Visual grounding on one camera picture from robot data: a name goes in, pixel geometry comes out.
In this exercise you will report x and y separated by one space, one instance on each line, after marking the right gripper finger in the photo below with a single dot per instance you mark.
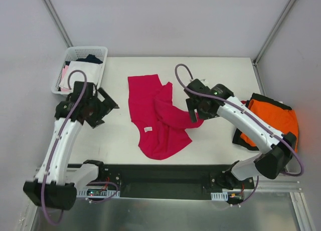
190 105
193 116

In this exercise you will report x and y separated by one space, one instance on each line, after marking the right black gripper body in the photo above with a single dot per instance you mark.
194 106

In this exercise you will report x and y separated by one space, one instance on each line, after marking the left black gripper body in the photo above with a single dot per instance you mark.
101 111

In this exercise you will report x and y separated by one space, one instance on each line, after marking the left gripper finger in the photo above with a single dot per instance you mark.
107 100
94 122

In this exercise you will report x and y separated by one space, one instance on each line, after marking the magenta t shirt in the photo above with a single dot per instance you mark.
162 126

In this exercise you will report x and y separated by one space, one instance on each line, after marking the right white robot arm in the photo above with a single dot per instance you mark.
276 148

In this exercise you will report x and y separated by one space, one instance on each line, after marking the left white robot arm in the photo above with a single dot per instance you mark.
50 187

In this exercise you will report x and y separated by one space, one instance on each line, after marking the white cloth in basket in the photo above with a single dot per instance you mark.
91 70

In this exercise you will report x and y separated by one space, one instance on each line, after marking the dark navy cloth in basket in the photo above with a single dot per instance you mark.
90 59

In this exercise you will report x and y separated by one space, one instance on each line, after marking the white plastic basket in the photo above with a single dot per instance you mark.
77 52

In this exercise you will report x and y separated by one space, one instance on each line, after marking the black folded t shirt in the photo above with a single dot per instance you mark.
270 100

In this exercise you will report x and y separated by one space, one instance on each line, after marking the pink cloth in basket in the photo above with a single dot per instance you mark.
64 87

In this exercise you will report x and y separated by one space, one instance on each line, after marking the orange folded t shirt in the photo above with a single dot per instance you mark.
276 120

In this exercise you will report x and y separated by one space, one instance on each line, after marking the right aluminium frame post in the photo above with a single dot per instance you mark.
273 32

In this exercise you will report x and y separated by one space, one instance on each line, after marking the aluminium frame post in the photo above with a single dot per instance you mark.
273 32
57 22

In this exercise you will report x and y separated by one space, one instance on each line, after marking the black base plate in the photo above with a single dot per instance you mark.
186 194

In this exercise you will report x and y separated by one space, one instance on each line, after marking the left white cable duct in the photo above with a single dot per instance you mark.
97 193

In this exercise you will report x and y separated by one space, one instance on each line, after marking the white cable duct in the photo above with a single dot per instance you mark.
219 196
97 193

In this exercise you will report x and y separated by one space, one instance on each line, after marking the right white cable duct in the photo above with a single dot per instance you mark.
219 196

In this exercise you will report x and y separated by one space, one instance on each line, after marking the aluminium front rail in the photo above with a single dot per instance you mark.
278 186

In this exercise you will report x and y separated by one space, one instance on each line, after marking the left aluminium frame post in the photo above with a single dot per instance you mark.
57 22

